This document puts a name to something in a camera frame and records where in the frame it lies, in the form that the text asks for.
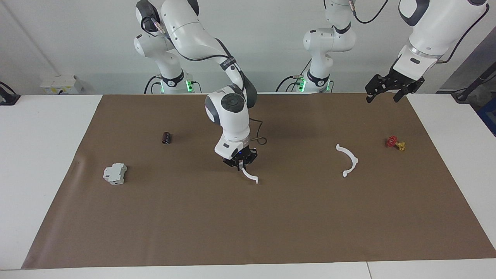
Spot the brown paper table mat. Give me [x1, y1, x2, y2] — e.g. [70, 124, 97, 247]
[21, 92, 496, 270]

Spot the blue crate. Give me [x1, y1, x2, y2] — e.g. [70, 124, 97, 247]
[477, 97, 496, 136]

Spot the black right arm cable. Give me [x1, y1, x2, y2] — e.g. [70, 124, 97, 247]
[141, 15, 269, 147]

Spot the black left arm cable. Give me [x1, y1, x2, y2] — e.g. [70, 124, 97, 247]
[349, 0, 491, 64]

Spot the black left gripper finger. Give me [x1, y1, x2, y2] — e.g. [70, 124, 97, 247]
[393, 77, 425, 103]
[365, 75, 390, 103]

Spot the black base cable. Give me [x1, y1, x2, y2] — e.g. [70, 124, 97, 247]
[143, 75, 161, 94]
[275, 58, 312, 93]

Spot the white power strip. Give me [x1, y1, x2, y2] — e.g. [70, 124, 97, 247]
[40, 75, 84, 95]

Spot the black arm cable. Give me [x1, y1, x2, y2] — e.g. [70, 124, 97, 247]
[349, 0, 491, 64]
[141, 15, 269, 147]

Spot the black table clamp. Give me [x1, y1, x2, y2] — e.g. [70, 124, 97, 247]
[0, 81, 21, 106]

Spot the white circuit breaker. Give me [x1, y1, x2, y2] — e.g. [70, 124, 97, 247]
[103, 163, 127, 185]

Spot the red-handled brass valve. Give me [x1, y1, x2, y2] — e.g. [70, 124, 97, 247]
[386, 136, 406, 152]

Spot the black left base cable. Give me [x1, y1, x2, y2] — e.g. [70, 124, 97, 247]
[275, 58, 312, 93]

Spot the black right base cable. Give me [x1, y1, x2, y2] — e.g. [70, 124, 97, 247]
[143, 75, 161, 94]

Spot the white half-ring pipe clamp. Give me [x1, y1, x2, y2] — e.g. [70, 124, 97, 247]
[336, 144, 359, 178]
[238, 163, 259, 184]

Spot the black stand pole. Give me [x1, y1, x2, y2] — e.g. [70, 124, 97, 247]
[451, 62, 496, 103]

